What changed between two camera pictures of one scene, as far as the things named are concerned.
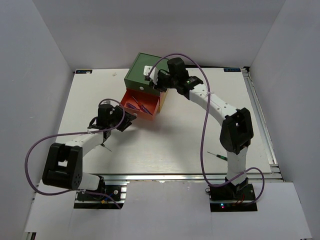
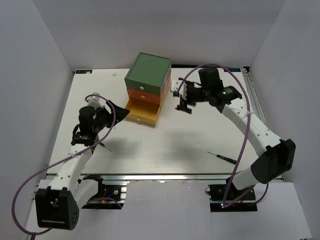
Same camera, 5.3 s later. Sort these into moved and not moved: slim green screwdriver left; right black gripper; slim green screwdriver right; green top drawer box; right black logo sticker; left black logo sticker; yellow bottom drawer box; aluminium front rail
Moved: yellow bottom drawer box; right black gripper
Not moved: left black logo sticker; slim green screwdriver right; green top drawer box; slim green screwdriver left; aluminium front rail; right black logo sticker
